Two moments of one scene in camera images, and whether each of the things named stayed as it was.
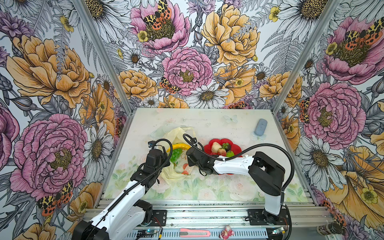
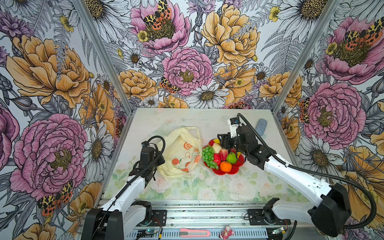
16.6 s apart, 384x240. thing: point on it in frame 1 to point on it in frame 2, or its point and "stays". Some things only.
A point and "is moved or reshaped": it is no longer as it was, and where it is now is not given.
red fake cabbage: [222, 152] is moved or reshaped
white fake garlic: [215, 146] stays
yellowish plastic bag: [181, 139] stays
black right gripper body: [190, 163] to [230, 143]
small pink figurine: [227, 232] stays
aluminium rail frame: [225, 219] stays
